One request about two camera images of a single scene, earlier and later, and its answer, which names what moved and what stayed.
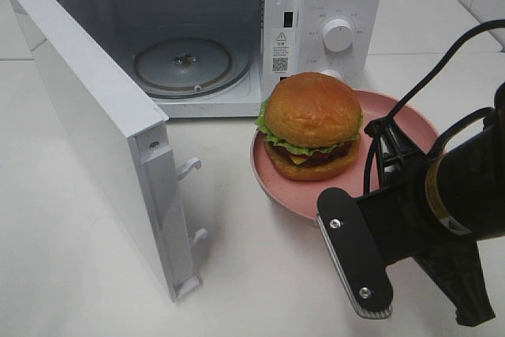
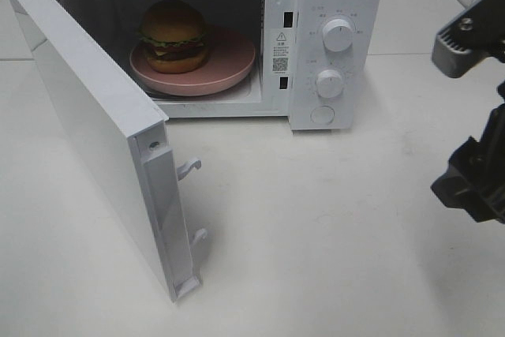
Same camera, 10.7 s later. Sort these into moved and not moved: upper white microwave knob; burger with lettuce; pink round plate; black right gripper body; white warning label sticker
Moved: pink round plate; burger with lettuce; black right gripper body
Not moved: white warning label sticker; upper white microwave knob
